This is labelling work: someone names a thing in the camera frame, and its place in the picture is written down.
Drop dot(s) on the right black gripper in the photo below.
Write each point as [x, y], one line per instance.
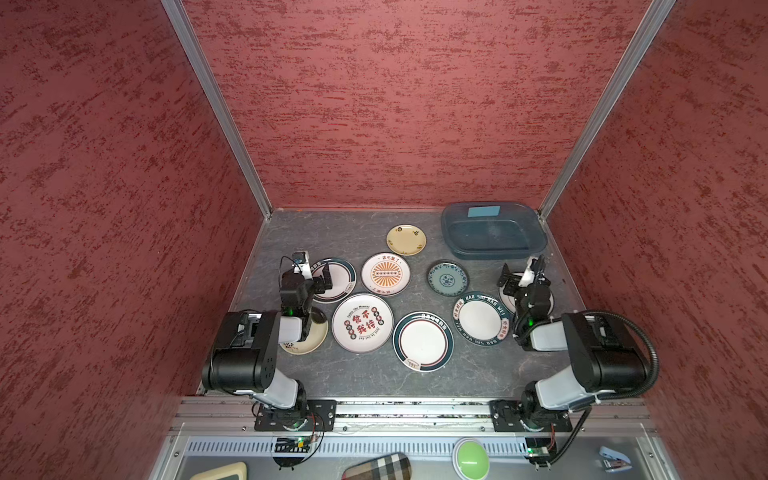
[517, 285]

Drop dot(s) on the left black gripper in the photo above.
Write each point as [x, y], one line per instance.
[315, 282]

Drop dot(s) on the white plate red characters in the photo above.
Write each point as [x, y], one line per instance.
[362, 323]

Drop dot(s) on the green red rim plate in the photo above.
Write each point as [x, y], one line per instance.
[423, 342]

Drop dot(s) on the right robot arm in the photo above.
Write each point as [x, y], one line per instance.
[610, 357]

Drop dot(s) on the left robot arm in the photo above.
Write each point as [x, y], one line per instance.
[243, 359]

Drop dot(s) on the blue plastic bin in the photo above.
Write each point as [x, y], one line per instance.
[492, 231]

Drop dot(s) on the white plate black outline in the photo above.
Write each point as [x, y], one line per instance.
[508, 300]

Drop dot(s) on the cream plate near left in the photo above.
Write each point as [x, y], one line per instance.
[319, 328]

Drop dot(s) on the orange sunburst plate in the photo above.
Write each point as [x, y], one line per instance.
[386, 274]

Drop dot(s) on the green rim lettered plate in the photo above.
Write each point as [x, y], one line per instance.
[481, 319]

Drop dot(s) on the teal patterned small plate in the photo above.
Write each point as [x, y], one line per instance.
[448, 279]

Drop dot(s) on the small yellow plate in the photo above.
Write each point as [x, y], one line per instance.
[406, 240]

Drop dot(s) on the plaid fabric item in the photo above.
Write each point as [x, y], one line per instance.
[396, 466]

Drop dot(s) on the green round button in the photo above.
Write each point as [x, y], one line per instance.
[470, 459]

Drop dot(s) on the cream tablet corner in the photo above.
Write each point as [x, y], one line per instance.
[235, 471]

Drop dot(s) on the white blue stapler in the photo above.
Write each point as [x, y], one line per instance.
[614, 461]

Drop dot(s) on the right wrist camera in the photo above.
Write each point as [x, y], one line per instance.
[529, 274]

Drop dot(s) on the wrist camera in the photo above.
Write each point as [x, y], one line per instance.
[302, 263]
[529, 274]

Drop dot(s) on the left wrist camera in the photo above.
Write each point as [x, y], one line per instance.
[302, 263]

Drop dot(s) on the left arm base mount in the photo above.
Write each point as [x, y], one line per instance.
[305, 416]

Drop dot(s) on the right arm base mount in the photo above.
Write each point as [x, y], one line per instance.
[517, 416]

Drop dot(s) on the aluminium front rail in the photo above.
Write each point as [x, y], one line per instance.
[422, 428]

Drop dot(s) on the right aluminium corner post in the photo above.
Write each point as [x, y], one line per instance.
[646, 31]

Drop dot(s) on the aluminium corner post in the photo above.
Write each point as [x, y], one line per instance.
[183, 28]
[646, 31]

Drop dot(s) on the left aluminium corner post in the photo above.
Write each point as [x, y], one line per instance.
[183, 28]

